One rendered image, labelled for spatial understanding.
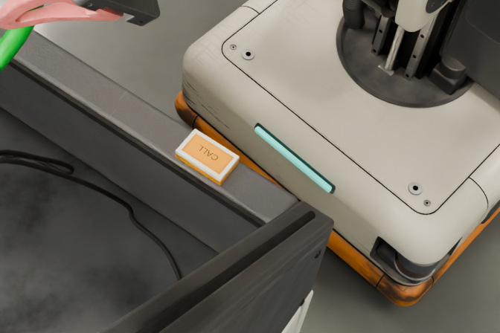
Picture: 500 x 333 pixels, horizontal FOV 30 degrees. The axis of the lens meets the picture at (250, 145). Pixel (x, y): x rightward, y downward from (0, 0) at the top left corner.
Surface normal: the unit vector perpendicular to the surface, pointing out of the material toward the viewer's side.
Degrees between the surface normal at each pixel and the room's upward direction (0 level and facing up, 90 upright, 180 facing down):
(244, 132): 90
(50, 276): 0
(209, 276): 43
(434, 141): 0
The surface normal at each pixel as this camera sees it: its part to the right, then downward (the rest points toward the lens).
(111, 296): 0.07, -0.52
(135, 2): 0.80, -0.37
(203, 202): -0.57, 0.68
